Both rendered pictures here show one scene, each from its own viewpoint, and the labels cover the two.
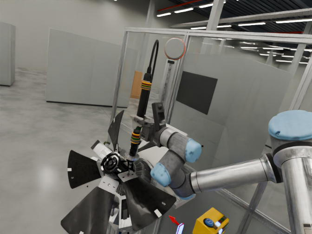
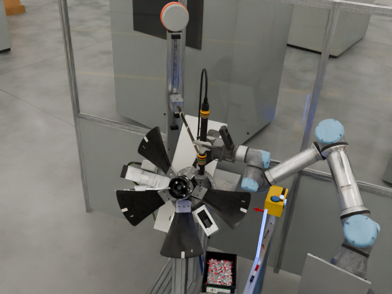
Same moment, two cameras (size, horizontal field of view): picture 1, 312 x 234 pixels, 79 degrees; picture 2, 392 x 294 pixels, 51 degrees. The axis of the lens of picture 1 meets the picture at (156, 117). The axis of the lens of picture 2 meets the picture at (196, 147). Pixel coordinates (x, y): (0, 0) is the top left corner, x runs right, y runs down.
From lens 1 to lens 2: 1.28 m
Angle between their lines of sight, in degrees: 27
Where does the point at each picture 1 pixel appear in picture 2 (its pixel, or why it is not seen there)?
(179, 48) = (182, 17)
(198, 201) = not seen: hidden behind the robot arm
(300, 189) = (337, 170)
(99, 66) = not seen: outside the picture
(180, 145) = (257, 158)
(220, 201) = not seen: hidden behind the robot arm
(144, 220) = (237, 219)
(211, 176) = (282, 171)
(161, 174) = (252, 185)
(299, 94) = (324, 57)
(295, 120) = (329, 129)
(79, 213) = (173, 240)
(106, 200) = (188, 220)
